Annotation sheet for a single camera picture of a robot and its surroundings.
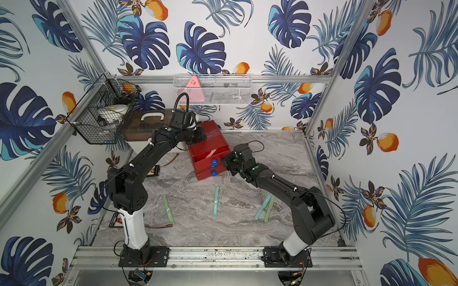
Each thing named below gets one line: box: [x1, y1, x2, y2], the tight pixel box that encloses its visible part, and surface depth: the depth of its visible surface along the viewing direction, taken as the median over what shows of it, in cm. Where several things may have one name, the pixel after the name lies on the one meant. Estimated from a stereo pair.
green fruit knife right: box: [264, 194, 276, 223], surface depth 89 cm
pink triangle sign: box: [177, 75, 205, 103], surface depth 92 cm
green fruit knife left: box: [162, 194, 176, 225], surface depth 90 cm
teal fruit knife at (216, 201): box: [213, 186, 221, 219], surface depth 92 cm
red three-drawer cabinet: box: [189, 119, 231, 181], surface depth 90 cm
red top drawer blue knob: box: [192, 144, 231, 171], surface depth 85 cm
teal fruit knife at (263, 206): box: [254, 193, 273, 220], surface depth 90 cm
